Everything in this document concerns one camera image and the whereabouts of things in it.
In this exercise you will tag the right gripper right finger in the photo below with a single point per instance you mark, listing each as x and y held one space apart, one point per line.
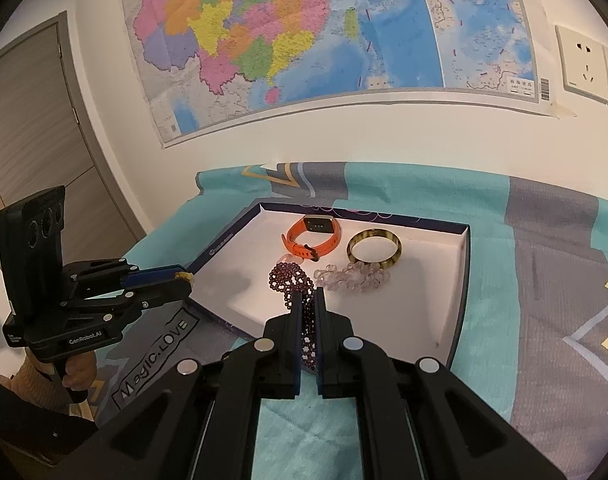
417 420

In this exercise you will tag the person's left hand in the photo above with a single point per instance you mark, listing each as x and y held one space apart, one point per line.
80 371

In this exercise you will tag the teal grey bedsheet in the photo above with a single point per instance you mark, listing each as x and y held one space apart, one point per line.
504 280

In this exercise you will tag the grey wooden door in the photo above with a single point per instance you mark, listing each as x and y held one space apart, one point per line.
46 140

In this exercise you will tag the dark blue shallow box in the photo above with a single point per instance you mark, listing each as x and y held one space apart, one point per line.
413 309

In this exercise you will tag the colourful wall map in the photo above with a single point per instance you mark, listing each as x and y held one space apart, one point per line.
207 65

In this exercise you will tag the white wall socket panel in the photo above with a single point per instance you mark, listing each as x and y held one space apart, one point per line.
584 64

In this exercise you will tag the tortoiseshell bangle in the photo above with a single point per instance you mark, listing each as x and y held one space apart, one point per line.
375 246

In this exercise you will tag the orange smart watch band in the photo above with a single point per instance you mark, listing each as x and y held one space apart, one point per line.
312 237

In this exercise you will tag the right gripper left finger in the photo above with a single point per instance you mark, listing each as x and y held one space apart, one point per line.
197 421

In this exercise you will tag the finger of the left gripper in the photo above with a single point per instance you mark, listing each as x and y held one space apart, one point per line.
138 277
150 293

